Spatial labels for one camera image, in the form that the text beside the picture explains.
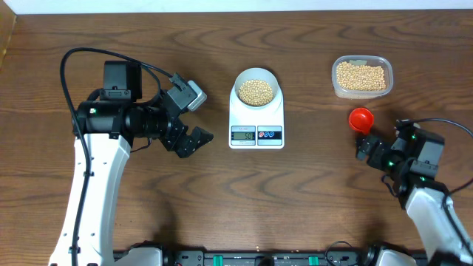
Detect red plastic measuring scoop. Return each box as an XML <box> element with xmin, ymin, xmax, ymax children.
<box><xmin>348</xmin><ymin>107</ymin><xmax>374</xmax><ymax>135</ymax></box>

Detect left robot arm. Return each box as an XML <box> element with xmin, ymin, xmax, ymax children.
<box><xmin>49</xmin><ymin>61</ymin><xmax>213</xmax><ymax>265</ymax></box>

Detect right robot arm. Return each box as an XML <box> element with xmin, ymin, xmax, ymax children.
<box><xmin>356</xmin><ymin>120</ymin><xmax>472</xmax><ymax>265</ymax></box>

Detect white digital kitchen scale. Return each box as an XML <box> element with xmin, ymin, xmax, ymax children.
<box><xmin>228</xmin><ymin>88</ymin><xmax>285</xmax><ymax>149</ymax></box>

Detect soybeans in bowl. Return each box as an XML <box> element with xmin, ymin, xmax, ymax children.
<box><xmin>237</xmin><ymin>79</ymin><xmax>273</xmax><ymax>107</ymax></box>

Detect grey round bowl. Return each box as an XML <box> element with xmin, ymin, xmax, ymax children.
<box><xmin>232</xmin><ymin>67</ymin><xmax>282</xmax><ymax>109</ymax></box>

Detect pile of soybeans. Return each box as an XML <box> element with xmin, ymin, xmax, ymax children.
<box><xmin>336</xmin><ymin>62</ymin><xmax>387</xmax><ymax>91</ymax></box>

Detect clear plastic container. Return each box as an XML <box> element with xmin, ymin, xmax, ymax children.
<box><xmin>332</xmin><ymin>55</ymin><xmax>394</xmax><ymax>100</ymax></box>

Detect black right camera cable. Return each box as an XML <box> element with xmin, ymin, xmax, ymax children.
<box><xmin>397</xmin><ymin>117</ymin><xmax>473</xmax><ymax>197</ymax></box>

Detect black camera cable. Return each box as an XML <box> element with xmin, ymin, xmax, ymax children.
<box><xmin>59</xmin><ymin>47</ymin><xmax>183</xmax><ymax>266</ymax></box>
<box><xmin>397</xmin><ymin>117</ymin><xmax>473</xmax><ymax>197</ymax></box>

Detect black left camera cable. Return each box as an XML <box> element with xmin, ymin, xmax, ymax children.
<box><xmin>59</xmin><ymin>47</ymin><xmax>183</xmax><ymax>266</ymax></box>

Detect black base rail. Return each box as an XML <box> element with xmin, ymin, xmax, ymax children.
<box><xmin>112</xmin><ymin>239</ymin><xmax>429</xmax><ymax>266</ymax></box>

